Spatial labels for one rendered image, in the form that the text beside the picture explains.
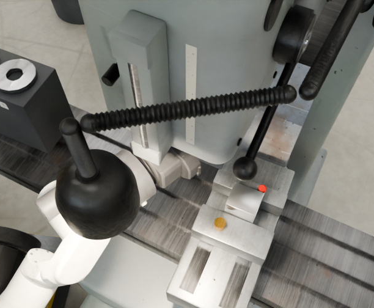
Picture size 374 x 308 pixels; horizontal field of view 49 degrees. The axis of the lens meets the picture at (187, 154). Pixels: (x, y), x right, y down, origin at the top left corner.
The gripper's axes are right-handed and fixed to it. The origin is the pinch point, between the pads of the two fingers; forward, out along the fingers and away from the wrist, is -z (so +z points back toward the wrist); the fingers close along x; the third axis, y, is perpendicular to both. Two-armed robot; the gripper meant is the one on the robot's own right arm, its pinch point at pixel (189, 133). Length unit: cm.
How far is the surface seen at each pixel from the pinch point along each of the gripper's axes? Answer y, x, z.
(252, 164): -15.6, -15.9, 4.8
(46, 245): 84, 40, 30
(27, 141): 26.1, 37.4, 18.5
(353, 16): -35.3, -17.9, -0.7
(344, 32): -35.3, -18.5, 1.3
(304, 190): 103, -4, -65
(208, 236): 17.7, -11.0, 4.9
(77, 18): 118, 170, -62
